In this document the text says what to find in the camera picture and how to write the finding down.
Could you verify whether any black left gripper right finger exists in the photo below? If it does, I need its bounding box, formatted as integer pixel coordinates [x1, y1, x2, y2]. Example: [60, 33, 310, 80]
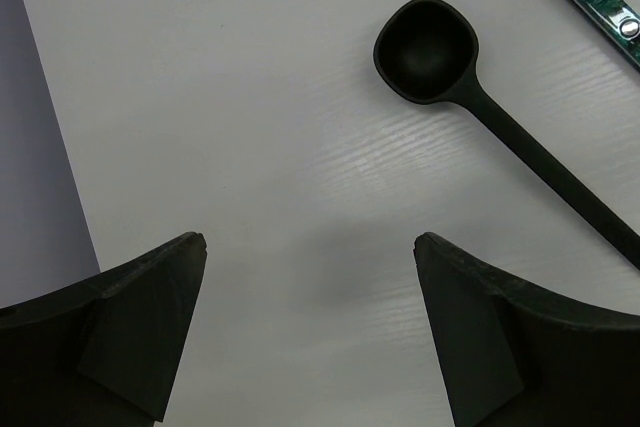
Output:
[414, 233, 639, 426]

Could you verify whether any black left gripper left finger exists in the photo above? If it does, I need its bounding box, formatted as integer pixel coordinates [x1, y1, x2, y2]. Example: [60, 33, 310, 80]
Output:
[1, 232, 207, 426]

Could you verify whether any black silicone spoon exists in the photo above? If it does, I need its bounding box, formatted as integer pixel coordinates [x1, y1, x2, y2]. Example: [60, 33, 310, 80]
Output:
[373, 0, 639, 267]

